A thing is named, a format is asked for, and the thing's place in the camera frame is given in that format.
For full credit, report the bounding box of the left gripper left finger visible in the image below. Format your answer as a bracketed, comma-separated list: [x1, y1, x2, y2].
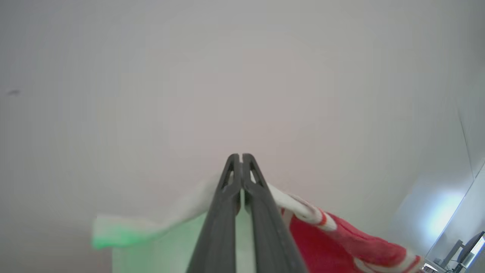
[186, 153, 242, 273]

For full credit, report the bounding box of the computer monitor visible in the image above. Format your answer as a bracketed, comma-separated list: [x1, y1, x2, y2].
[457, 231, 485, 268]

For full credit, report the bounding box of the red and white garment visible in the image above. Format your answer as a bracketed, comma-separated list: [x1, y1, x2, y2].
[92, 176, 426, 273]

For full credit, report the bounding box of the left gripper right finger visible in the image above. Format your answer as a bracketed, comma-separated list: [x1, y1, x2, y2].
[242, 153, 308, 273]

